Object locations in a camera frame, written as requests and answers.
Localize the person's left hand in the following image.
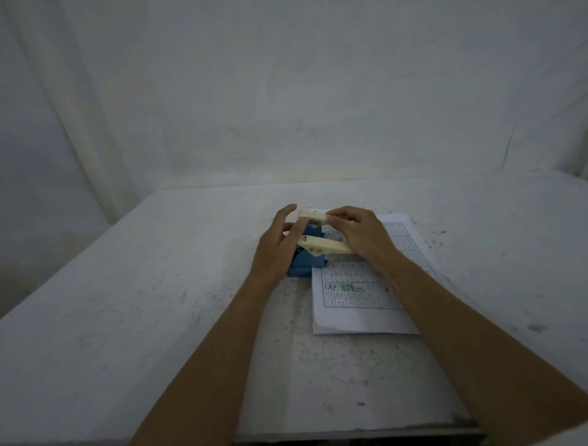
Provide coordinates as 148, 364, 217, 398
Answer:
250, 204, 307, 289

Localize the person's right hand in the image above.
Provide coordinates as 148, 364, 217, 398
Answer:
326, 206, 401, 277

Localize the blue and cream hole punch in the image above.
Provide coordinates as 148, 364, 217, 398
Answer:
288, 210, 357, 279

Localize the person's right forearm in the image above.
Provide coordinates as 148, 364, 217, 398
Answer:
377, 253, 588, 446

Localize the person's left forearm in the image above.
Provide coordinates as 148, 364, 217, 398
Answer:
130, 275, 286, 446

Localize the white grid printed paper sheet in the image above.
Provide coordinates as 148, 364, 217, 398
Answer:
311, 212, 443, 336

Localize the white backdrop cloth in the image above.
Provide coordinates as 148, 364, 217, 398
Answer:
0, 0, 588, 320

